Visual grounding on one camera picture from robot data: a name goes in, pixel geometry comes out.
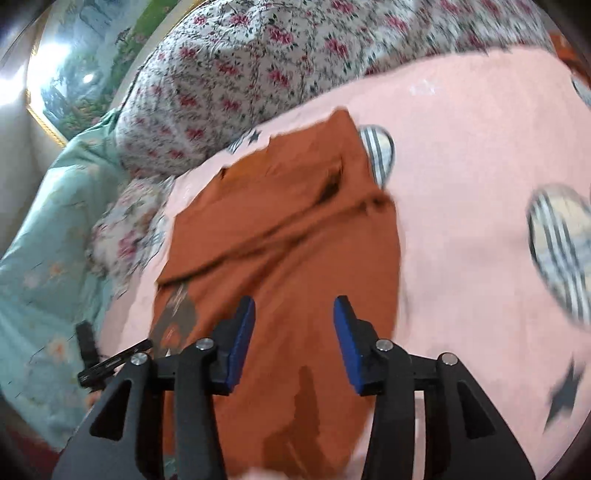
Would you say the white red floral quilt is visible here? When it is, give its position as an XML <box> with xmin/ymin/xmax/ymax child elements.
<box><xmin>115</xmin><ymin>0</ymin><xmax>555</xmax><ymax>178</ymax></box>

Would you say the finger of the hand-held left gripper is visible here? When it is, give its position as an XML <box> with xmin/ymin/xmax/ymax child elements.
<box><xmin>75</xmin><ymin>322</ymin><xmax>99</xmax><ymax>371</ymax></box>
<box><xmin>78</xmin><ymin>340</ymin><xmax>153</xmax><ymax>387</ymax></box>

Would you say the ruffled floral pillow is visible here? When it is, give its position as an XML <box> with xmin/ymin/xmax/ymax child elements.
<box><xmin>88</xmin><ymin>178</ymin><xmax>174</xmax><ymax>291</ymax></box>

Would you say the gold framed wall painting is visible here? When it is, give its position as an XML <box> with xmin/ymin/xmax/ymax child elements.
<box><xmin>25</xmin><ymin>0</ymin><xmax>208</xmax><ymax>148</ymax></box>

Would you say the orange towel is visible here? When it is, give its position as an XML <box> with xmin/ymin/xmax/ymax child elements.
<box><xmin>150</xmin><ymin>108</ymin><xmax>402</xmax><ymax>478</ymax></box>

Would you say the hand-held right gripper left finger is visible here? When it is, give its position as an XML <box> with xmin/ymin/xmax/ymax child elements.
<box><xmin>51</xmin><ymin>295</ymin><xmax>257</xmax><ymax>480</ymax></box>

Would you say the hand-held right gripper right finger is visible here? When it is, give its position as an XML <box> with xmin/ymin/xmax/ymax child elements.
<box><xmin>333</xmin><ymin>295</ymin><xmax>536</xmax><ymax>480</ymax></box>

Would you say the teal floral quilt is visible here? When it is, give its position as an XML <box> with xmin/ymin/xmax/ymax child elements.
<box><xmin>0</xmin><ymin>108</ymin><xmax>134</xmax><ymax>450</ymax></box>

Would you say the pink heart print bed sheet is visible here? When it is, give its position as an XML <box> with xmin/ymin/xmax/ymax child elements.
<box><xmin>99</xmin><ymin>48</ymin><xmax>591</xmax><ymax>480</ymax></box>

